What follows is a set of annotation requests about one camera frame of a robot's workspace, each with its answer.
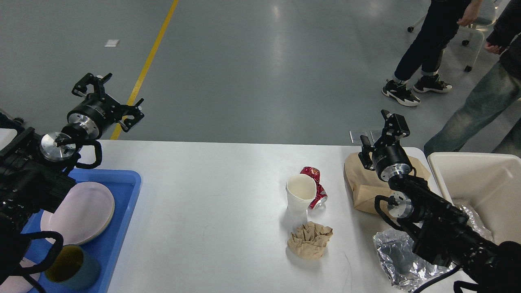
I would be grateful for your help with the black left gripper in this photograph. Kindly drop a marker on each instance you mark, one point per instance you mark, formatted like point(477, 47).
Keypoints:
point(97, 112)

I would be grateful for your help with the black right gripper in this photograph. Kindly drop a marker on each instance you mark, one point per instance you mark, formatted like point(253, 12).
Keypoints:
point(389, 159)

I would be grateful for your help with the white paper cup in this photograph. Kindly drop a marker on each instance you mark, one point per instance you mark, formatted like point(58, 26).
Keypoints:
point(301, 191)

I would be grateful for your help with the pink plate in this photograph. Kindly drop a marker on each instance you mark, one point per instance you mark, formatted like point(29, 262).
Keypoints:
point(84, 213)

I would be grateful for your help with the dark teal mug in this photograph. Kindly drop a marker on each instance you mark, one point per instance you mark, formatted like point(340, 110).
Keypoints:
point(74, 268)

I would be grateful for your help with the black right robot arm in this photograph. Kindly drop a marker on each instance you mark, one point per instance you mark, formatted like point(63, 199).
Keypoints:
point(439, 229)

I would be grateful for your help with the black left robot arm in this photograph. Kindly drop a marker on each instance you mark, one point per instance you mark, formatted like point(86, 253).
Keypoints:
point(35, 175)

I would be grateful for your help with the brown paper bag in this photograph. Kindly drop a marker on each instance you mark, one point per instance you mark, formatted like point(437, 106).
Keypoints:
point(365, 184)

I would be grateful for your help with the crushed red soda can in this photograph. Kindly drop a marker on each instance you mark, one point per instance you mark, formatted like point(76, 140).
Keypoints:
point(321, 196)

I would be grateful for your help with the blue plastic tray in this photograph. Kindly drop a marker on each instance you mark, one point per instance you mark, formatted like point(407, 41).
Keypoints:
point(125, 186)

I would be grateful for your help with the person in black trousers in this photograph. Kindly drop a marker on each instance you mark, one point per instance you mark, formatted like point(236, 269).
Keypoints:
point(396, 87)

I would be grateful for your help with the beige plastic bin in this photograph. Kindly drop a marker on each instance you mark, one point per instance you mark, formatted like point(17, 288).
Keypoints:
point(490, 183)

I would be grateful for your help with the white office chair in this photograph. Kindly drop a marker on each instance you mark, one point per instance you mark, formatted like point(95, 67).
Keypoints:
point(476, 32)

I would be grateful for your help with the foil piece in bin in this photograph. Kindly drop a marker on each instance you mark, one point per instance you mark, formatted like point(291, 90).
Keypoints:
point(474, 220)

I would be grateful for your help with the crumpled brown paper napkin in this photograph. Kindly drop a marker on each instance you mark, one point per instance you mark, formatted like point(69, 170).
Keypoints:
point(310, 240)

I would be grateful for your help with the crumpled aluminium foil sheet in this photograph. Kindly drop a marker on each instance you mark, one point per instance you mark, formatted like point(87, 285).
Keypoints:
point(406, 270)

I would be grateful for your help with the pink mug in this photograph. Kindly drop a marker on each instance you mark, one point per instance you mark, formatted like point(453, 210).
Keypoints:
point(17, 284)

